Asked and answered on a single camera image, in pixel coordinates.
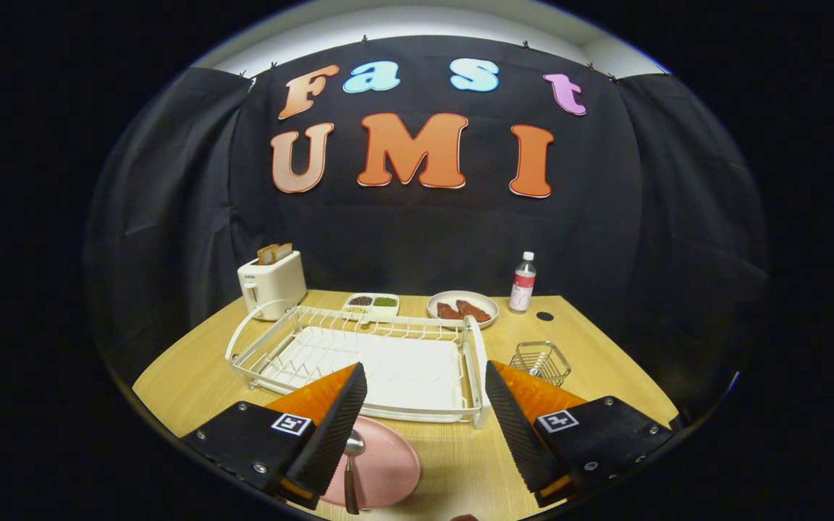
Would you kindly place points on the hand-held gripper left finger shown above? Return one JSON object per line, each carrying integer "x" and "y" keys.
{"x": 330, "y": 434}

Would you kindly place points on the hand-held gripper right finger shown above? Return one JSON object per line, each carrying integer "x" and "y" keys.
{"x": 518, "y": 434}

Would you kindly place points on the pink plate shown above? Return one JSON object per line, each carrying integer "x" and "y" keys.
{"x": 388, "y": 463}

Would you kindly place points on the white divided dish with beans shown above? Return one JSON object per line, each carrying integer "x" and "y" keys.
{"x": 388, "y": 312}

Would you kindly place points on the white plate with meat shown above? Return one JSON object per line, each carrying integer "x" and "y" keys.
{"x": 453, "y": 295}

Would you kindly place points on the red meat slice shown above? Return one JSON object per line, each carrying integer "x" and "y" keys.
{"x": 475, "y": 311}
{"x": 449, "y": 312}

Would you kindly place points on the clear bottle with red label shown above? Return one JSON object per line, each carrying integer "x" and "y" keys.
{"x": 522, "y": 289}

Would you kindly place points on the white toaster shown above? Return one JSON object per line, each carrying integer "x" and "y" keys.
{"x": 276, "y": 286}

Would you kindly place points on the brown toast slice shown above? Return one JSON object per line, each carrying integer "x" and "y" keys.
{"x": 266, "y": 255}
{"x": 284, "y": 251}

